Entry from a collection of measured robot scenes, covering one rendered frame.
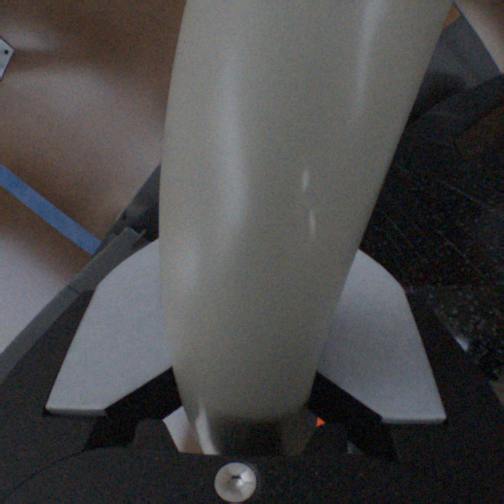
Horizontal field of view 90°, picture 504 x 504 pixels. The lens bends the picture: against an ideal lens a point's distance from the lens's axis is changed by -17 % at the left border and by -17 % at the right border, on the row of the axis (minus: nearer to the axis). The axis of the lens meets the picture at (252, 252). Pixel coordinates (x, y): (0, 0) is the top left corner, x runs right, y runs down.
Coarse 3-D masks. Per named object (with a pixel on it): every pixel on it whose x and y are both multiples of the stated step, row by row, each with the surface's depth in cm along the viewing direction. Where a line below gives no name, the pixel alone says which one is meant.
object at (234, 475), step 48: (144, 432) 5; (336, 432) 5; (48, 480) 3; (96, 480) 4; (144, 480) 4; (192, 480) 4; (240, 480) 4; (288, 480) 4; (336, 480) 4; (384, 480) 4; (432, 480) 3
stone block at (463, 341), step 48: (480, 96) 61; (432, 144) 64; (480, 144) 49; (384, 192) 66; (432, 192) 52; (480, 192) 41; (384, 240) 53; (432, 240) 43; (480, 240) 36; (432, 288) 37; (480, 288) 31; (480, 336) 31
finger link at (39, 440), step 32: (64, 320) 7; (32, 352) 6; (64, 352) 6; (32, 384) 5; (0, 416) 5; (32, 416) 5; (64, 416) 5; (96, 416) 5; (0, 448) 4; (32, 448) 4; (64, 448) 4; (0, 480) 4
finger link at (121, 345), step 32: (96, 288) 8; (128, 288) 8; (160, 288) 8; (96, 320) 7; (128, 320) 7; (160, 320) 7; (96, 352) 6; (128, 352) 6; (160, 352) 6; (64, 384) 5; (96, 384) 5; (128, 384) 5; (160, 384) 6; (128, 416) 5; (160, 416) 6
